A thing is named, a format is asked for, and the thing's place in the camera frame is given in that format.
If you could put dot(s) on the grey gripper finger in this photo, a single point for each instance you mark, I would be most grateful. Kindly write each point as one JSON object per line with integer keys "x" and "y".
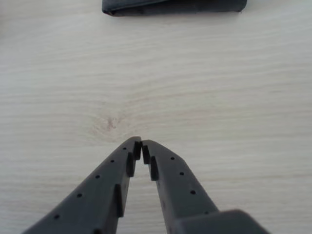
{"x": 97, "y": 200}
{"x": 180, "y": 195}

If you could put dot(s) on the dark grey folded cloth mat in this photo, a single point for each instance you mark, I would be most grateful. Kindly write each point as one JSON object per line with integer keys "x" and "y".
{"x": 170, "y": 7}

